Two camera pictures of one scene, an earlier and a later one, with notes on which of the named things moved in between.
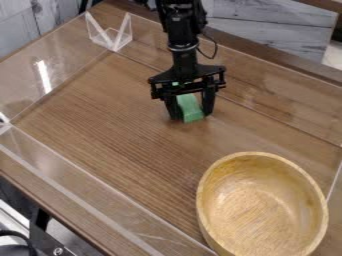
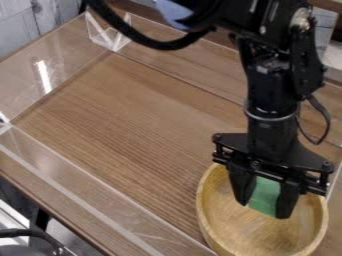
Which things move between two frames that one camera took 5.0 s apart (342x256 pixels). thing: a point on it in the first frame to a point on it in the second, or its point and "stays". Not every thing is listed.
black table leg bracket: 44,244 stays
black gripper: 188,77 to 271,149
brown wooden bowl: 260,207 stays
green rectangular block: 191,111 to 264,194
